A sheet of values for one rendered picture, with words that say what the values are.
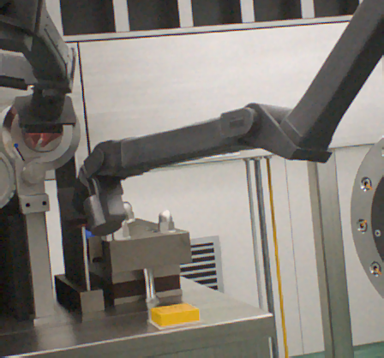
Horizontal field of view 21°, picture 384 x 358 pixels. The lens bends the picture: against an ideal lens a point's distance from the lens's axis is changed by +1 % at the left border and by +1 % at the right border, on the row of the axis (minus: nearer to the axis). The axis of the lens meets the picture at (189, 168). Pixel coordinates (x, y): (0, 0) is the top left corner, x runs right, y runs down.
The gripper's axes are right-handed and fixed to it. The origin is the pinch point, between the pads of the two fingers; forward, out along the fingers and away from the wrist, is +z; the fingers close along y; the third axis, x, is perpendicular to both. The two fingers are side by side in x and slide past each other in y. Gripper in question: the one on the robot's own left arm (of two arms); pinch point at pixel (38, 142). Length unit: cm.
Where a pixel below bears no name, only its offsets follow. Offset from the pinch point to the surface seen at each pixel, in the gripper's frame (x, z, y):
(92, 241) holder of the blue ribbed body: -12.0, 15.8, 10.9
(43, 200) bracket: -9.9, 4.8, 0.0
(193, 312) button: -38.1, 0.7, 20.8
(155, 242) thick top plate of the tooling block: -15.8, 12.1, 22.0
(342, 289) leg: 0, 62, 89
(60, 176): 8.1, 21.2, 9.1
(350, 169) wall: 152, 210, 209
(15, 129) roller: 4.2, 1.2, -3.5
